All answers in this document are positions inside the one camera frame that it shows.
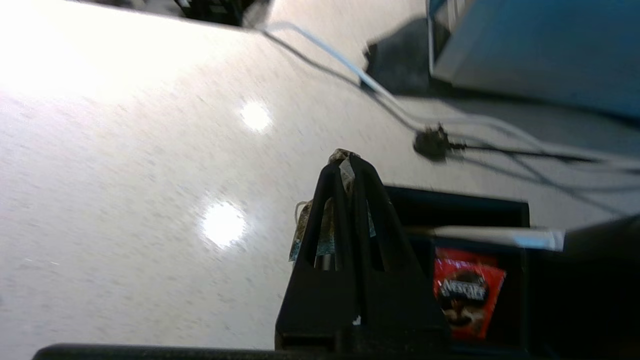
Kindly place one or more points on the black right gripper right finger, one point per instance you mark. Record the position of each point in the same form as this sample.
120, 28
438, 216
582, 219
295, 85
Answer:
395, 300

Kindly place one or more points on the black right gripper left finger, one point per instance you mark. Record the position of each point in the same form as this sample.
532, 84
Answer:
320, 300

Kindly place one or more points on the tea bag with tag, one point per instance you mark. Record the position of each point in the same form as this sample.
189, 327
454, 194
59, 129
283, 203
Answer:
341, 155

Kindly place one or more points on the black electric kettle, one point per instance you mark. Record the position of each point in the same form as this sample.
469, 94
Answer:
590, 300

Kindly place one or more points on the red coffee sachet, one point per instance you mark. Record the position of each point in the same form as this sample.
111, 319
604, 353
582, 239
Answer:
467, 295

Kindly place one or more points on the black organizer box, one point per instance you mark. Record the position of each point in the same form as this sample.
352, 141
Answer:
450, 205

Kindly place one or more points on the white sachet stick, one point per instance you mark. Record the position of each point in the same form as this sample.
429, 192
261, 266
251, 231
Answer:
490, 237

